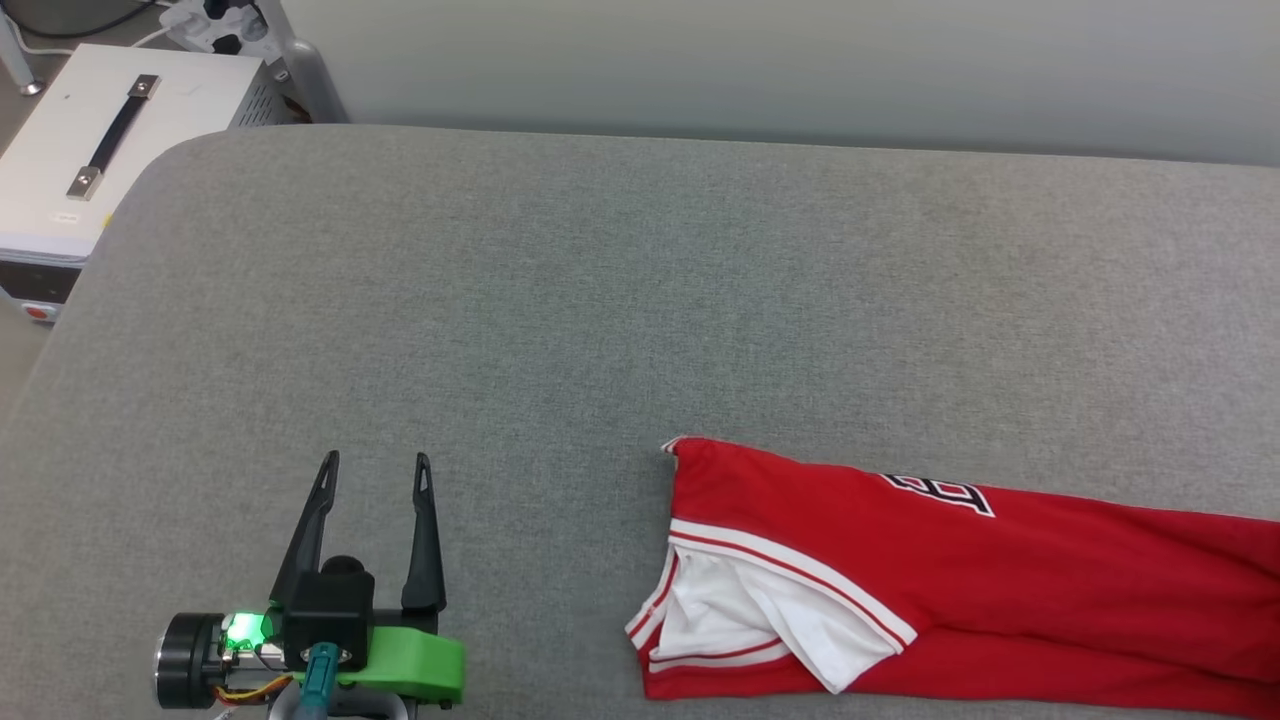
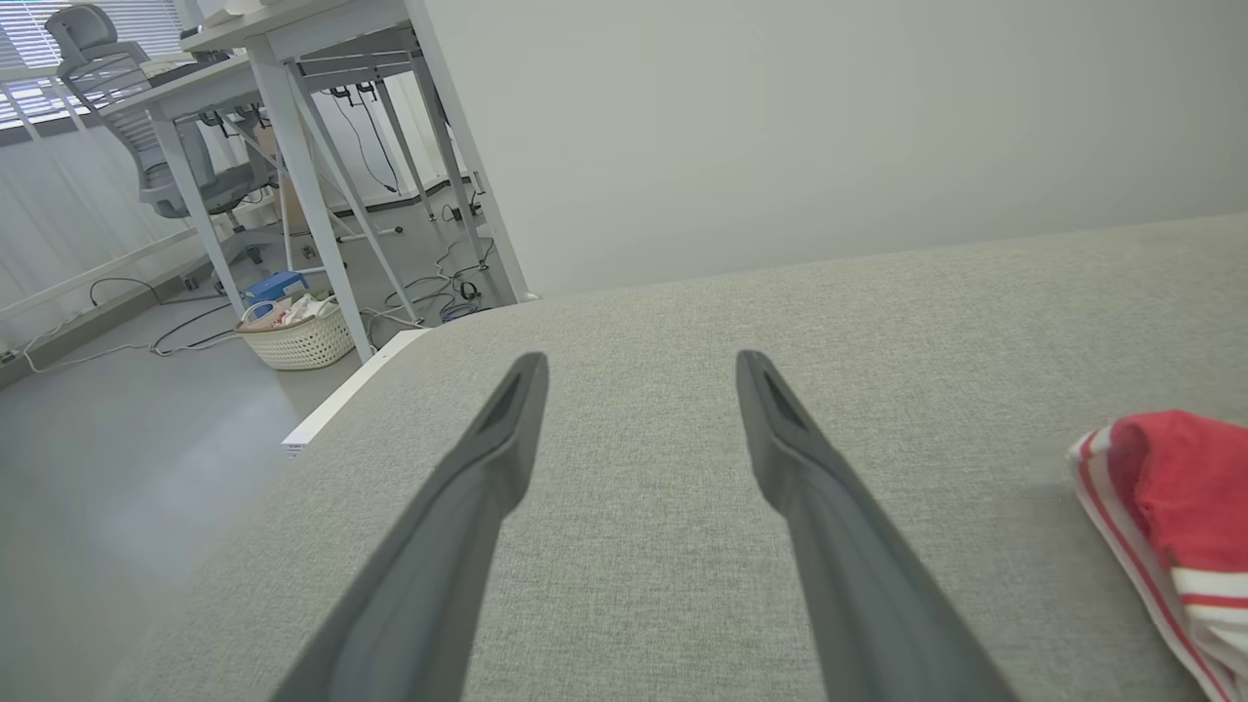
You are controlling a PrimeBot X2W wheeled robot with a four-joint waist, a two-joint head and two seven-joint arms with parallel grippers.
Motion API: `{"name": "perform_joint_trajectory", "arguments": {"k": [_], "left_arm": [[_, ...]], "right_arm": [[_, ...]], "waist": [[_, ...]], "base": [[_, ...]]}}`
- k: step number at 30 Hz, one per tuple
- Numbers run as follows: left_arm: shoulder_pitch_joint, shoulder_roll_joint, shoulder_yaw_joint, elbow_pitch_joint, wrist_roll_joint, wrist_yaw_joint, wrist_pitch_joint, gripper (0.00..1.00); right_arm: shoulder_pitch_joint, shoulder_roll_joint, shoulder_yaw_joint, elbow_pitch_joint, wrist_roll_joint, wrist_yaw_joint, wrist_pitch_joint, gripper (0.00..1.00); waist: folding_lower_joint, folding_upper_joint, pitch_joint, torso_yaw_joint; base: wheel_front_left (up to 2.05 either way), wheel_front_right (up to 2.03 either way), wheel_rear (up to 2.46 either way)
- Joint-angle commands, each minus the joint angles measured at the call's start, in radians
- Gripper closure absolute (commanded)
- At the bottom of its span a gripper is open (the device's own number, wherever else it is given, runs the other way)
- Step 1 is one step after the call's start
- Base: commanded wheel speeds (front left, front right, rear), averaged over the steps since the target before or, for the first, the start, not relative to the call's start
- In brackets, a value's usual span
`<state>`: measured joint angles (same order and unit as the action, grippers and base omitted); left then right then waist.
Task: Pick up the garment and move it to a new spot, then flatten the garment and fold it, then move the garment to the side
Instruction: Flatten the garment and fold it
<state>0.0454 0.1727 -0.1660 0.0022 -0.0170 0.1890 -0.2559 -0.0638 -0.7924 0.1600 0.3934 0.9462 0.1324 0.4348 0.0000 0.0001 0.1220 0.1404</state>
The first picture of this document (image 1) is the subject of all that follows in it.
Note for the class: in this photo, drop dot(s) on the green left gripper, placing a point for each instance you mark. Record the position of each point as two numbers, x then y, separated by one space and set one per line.
410 660

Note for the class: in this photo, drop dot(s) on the red and white basketball jersey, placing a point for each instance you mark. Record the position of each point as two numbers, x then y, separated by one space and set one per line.
980 580

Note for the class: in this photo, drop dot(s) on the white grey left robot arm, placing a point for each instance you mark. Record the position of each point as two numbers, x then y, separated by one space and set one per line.
340 708

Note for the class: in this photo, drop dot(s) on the white power strip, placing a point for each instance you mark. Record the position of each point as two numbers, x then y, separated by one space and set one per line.
225 25

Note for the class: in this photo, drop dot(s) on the white metal leg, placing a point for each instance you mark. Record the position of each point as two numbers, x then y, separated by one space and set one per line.
20 60

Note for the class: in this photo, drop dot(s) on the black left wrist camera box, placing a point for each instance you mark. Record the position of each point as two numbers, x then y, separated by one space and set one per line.
330 615

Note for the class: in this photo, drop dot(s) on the grey metal post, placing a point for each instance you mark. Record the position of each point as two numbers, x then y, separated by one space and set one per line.
310 80

